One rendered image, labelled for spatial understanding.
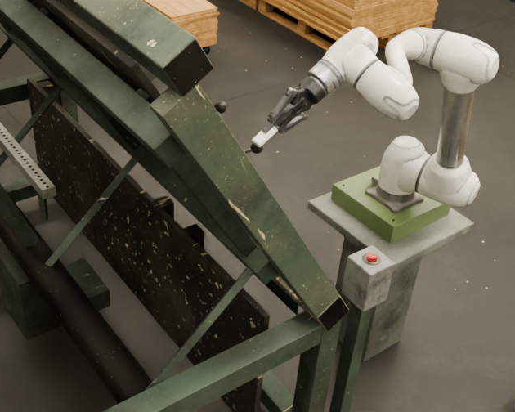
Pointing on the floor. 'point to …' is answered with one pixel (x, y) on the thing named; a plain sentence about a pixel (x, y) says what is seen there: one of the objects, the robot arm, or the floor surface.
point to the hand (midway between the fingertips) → (264, 135)
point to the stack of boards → (349, 16)
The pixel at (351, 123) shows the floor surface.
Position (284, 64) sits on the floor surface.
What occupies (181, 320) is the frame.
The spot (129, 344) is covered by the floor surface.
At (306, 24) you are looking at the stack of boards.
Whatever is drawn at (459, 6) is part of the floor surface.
